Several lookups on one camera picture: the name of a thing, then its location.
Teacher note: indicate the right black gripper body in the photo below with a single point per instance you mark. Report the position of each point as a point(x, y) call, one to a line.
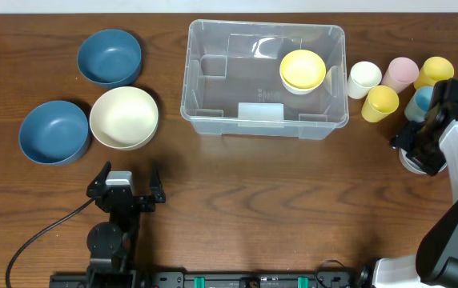
point(421, 147)

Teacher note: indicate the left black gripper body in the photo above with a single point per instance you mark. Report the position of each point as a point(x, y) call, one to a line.
point(141, 206)

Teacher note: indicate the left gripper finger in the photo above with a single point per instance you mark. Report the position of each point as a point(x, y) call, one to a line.
point(156, 186)
point(97, 188)

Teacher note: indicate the small grey bowl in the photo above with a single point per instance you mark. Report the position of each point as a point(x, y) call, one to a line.
point(411, 164)

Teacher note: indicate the light blue cup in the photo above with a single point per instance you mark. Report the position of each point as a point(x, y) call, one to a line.
point(418, 105)

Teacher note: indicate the pink cup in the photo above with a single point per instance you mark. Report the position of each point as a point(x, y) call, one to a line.
point(401, 73)

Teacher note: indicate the cream cup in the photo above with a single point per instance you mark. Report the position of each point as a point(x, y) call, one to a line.
point(362, 78)

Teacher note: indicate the small white bowl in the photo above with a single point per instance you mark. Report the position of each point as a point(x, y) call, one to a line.
point(295, 90)

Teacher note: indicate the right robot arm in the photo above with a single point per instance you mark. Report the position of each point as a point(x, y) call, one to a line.
point(435, 263)

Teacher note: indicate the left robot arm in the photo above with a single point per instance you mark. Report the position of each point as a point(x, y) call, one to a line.
point(112, 244)

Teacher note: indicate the clear plastic storage container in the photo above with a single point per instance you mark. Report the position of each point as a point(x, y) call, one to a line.
point(232, 84)

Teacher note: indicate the near yellow cup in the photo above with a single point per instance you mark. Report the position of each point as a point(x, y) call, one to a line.
point(380, 102)

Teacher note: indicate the yellow cup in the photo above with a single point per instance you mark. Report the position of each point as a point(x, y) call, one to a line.
point(380, 102)
point(434, 69)

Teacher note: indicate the near blue bowl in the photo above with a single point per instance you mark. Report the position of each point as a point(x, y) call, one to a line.
point(55, 133)

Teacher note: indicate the blue bowl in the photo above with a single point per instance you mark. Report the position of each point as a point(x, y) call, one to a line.
point(110, 58)
point(55, 133)

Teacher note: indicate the far yellow cup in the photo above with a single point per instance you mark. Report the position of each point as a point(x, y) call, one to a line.
point(434, 69)

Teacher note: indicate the large cream bowl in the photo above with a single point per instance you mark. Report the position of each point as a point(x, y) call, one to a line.
point(124, 118)

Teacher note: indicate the far blue bowl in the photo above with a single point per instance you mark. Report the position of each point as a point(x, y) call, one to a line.
point(110, 58)

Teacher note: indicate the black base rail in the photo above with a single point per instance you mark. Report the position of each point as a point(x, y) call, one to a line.
point(331, 275)

